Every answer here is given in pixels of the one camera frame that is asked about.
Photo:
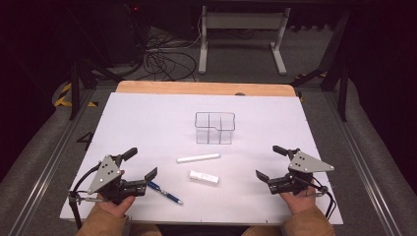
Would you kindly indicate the metal floor rail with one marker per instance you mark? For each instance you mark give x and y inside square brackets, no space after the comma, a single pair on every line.
[49,170]
[364,170]

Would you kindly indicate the clear plastic organizer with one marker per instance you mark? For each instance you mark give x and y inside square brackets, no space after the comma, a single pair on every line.
[214,129]

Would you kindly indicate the blue pen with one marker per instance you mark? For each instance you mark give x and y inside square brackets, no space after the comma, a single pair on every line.
[165,194]

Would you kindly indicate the white metal stand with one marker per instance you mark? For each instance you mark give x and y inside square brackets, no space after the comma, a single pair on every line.
[242,20]

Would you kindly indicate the person's left hand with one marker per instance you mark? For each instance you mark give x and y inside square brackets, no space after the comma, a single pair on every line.
[117,208]

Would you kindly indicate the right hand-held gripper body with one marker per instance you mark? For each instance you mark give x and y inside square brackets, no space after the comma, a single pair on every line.
[300,170]

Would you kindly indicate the white tube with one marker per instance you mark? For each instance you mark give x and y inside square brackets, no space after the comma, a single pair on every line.
[204,177]

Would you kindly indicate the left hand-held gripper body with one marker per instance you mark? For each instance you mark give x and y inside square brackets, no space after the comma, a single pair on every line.
[108,182]

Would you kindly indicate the black equipment case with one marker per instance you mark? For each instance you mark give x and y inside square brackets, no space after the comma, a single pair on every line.
[126,29]

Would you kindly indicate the person's right hand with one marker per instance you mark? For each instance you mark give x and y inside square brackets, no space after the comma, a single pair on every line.
[298,203]

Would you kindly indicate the white board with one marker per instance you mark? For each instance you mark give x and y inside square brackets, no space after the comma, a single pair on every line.
[229,203]

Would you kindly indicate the wooden table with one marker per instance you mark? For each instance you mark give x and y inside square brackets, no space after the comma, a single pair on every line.
[203,88]

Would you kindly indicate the yellow black hazard tape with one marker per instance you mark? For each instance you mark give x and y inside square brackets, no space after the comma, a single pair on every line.
[62,98]

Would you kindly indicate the white pen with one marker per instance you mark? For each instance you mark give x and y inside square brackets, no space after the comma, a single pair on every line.
[198,158]

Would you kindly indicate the black metal stand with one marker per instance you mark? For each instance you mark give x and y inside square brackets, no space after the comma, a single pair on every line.
[74,91]
[342,88]

